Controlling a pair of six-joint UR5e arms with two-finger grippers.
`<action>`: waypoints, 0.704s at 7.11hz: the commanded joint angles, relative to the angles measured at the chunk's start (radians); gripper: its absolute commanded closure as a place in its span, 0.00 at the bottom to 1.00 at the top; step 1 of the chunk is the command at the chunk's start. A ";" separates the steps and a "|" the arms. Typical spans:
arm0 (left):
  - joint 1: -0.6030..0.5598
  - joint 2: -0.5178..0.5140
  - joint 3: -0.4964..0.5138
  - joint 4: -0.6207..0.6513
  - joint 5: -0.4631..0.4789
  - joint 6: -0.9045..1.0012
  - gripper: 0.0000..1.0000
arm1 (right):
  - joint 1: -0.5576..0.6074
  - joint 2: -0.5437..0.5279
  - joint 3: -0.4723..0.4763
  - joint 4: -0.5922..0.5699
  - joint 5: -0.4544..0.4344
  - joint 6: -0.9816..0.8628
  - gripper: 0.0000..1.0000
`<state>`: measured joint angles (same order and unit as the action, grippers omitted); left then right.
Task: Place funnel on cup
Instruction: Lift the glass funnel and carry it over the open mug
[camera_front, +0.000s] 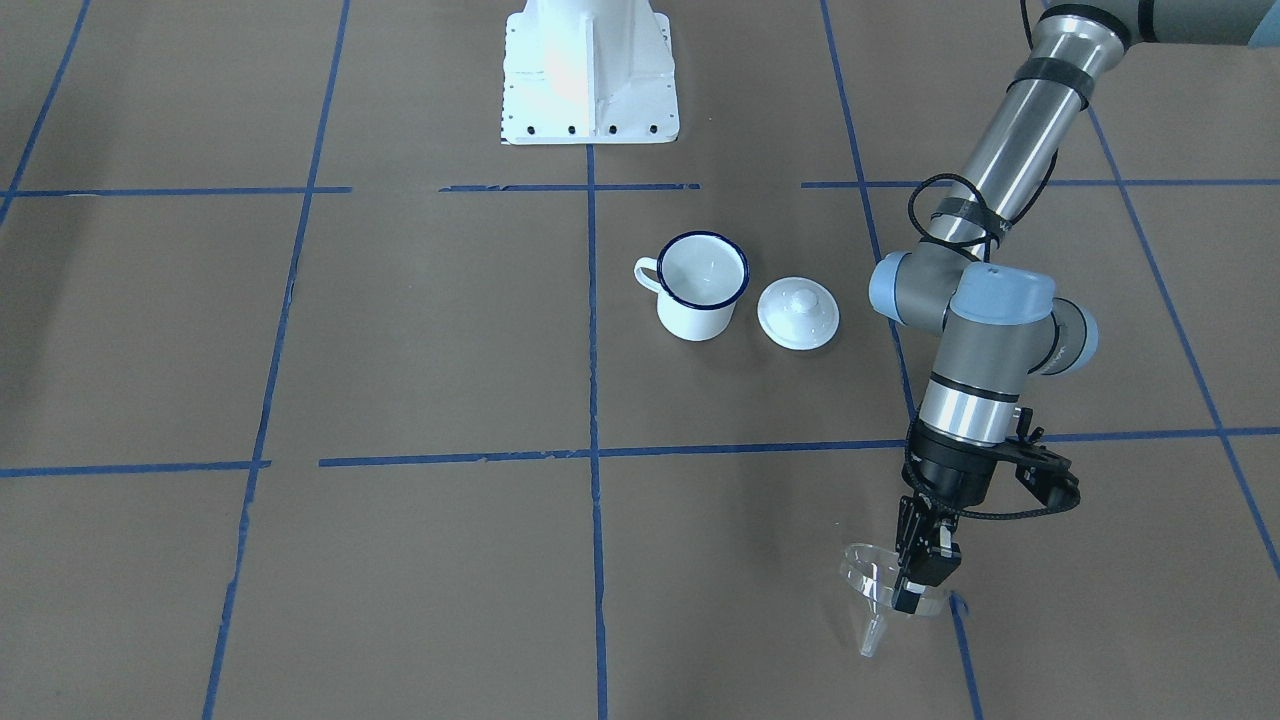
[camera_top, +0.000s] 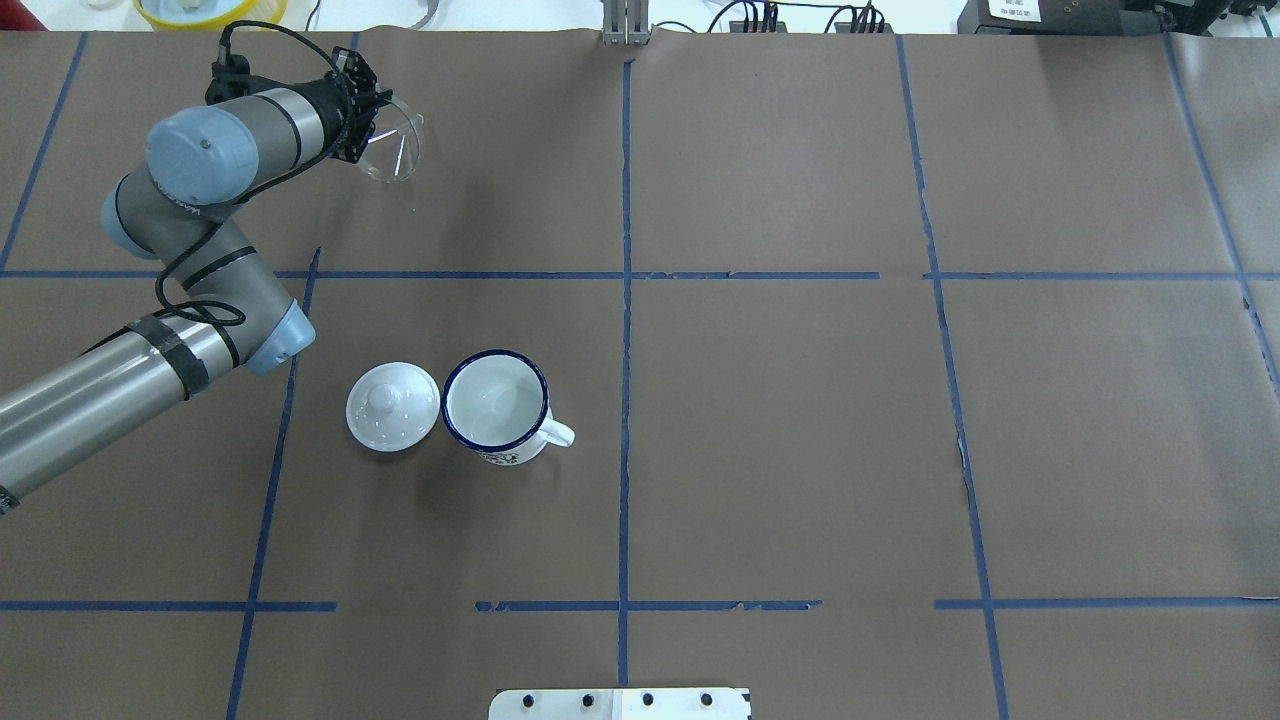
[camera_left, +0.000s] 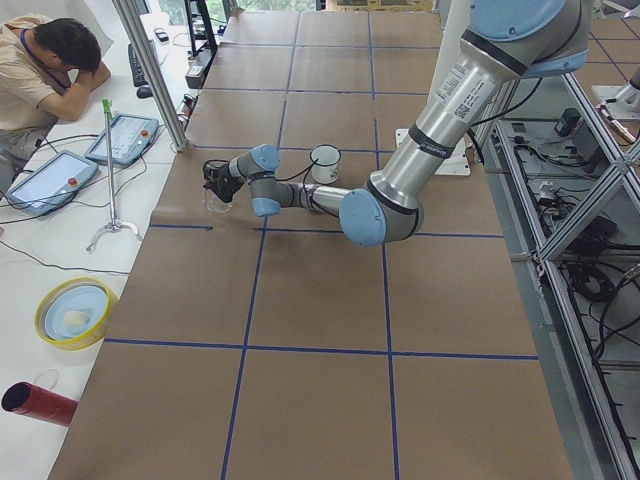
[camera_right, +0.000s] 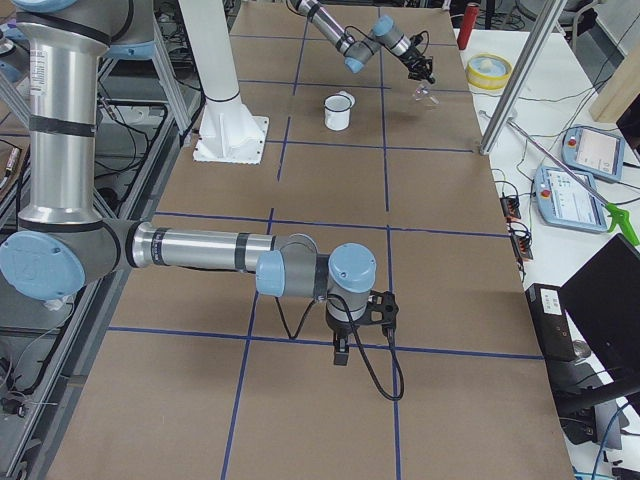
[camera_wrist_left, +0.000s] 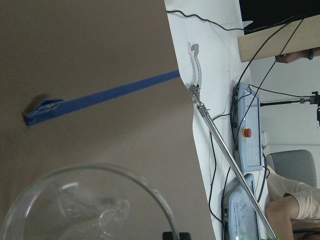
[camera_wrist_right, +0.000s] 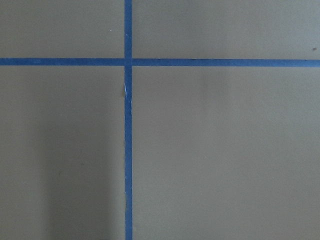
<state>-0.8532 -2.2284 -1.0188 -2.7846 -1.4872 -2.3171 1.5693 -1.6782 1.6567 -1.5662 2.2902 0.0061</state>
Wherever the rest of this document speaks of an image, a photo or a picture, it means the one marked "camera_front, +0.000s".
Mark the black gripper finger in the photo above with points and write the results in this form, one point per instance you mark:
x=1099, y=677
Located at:
x=908, y=545
x=941, y=557

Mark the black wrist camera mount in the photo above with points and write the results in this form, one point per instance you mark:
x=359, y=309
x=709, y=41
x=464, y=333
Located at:
x=1045, y=474

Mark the white enamel mug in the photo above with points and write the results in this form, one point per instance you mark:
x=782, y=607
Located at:
x=697, y=279

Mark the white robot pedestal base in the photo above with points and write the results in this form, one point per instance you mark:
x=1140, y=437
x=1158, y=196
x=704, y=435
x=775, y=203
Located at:
x=577, y=72

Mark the clear plastic funnel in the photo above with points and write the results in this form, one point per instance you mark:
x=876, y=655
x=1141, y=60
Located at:
x=872, y=572

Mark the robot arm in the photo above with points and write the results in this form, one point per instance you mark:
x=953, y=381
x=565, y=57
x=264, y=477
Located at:
x=999, y=325

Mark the white enamel mug lid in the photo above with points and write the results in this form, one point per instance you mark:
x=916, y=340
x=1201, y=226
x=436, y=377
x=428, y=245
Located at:
x=798, y=314

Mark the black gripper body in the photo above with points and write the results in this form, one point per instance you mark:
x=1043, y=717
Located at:
x=951, y=473

